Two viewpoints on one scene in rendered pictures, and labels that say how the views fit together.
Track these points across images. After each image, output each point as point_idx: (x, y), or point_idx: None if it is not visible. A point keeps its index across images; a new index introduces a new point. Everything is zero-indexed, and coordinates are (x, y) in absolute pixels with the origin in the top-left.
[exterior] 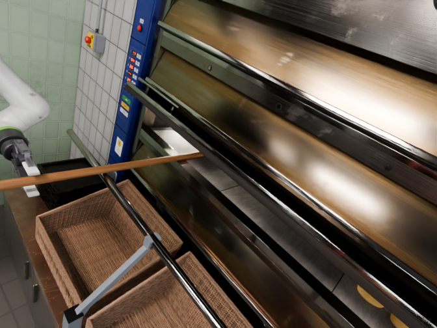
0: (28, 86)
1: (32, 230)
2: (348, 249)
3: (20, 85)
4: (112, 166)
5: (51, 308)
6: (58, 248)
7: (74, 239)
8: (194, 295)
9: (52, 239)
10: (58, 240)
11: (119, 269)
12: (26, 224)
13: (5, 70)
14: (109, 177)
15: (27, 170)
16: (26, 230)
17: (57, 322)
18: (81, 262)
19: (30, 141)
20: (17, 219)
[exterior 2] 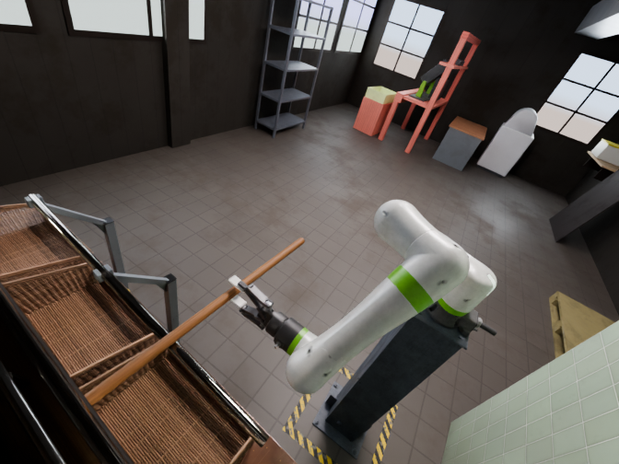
0: (321, 352)
1: (263, 448)
2: None
3: (323, 337)
4: (162, 340)
5: (200, 364)
6: (221, 429)
7: (209, 456)
8: (70, 231)
9: (235, 444)
10: (227, 445)
11: (136, 276)
12: (276, 455)
13: (343, 323)
14: (162, 334)
15: (238, 278)
16: (270, 446)
17: (190, 353)
18: (188, 420)
19: (275, 345)
20: (290, 459)
